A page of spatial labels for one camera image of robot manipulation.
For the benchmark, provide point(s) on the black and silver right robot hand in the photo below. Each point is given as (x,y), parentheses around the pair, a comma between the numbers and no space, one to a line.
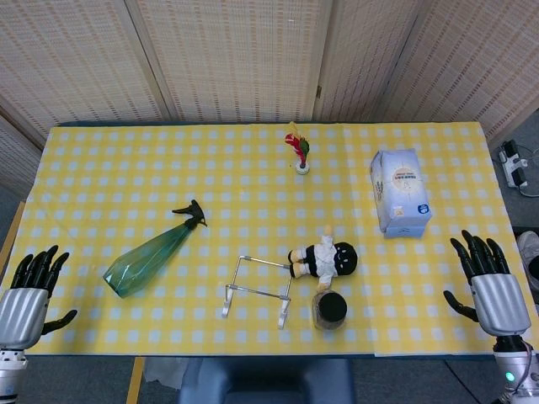
(499,301)

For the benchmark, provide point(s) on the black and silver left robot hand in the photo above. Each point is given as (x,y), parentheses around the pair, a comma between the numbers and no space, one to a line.
(23,311)

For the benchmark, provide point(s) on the green spray bottle black trigger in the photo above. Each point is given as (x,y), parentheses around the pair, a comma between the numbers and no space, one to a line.
(143,261)

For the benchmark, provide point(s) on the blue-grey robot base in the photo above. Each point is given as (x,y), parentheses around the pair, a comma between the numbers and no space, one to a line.
(269,381)

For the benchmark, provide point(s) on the white and silver right robot arm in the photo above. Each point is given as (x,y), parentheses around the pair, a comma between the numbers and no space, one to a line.
(511,366)

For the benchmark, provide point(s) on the white shoe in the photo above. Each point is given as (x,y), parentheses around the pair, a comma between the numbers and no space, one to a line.
(527,246)

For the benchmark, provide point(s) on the wooden table leg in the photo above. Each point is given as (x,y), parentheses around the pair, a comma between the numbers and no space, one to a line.
(135,381)

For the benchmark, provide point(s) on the white power strip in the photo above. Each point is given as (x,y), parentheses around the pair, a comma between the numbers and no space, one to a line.
(513,166)

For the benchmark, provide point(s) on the white tissue paper package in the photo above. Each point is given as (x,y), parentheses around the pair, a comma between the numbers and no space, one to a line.
(400,189)

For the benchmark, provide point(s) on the glass jar with black lid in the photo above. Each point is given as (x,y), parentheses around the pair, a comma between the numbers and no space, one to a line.
(330,309)

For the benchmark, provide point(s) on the black and white plush doll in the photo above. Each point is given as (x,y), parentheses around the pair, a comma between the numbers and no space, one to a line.
(322,261)

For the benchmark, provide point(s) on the red green feather shuttlecock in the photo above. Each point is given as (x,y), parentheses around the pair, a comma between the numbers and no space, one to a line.
(300,149)

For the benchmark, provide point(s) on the yellow white checkered tablecloth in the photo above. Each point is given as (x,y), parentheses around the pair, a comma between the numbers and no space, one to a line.
(252,198)

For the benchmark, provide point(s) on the beige woven folding screen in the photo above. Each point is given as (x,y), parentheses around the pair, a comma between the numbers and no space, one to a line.
(236,54)

